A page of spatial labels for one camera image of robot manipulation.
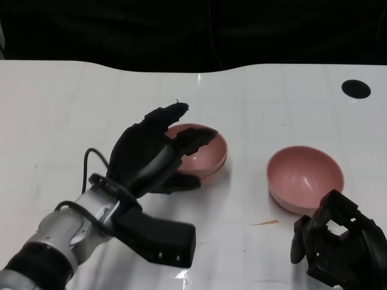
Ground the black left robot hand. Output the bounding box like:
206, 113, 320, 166
106, 102, 219, 199

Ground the thin dark hanging cable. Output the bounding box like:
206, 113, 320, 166
208, 0, 224, 69

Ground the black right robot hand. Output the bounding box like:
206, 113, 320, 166
290, 189, 387, 290

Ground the black round cable grommet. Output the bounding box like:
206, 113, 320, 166
341, 79, 371, 98

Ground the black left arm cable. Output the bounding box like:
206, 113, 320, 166
54, 147, 143, 239

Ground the pink ribbed plastic bowl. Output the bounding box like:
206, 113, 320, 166
266, 146, 345, 216
164, 123, 228, 176
175, 155, 228, 184

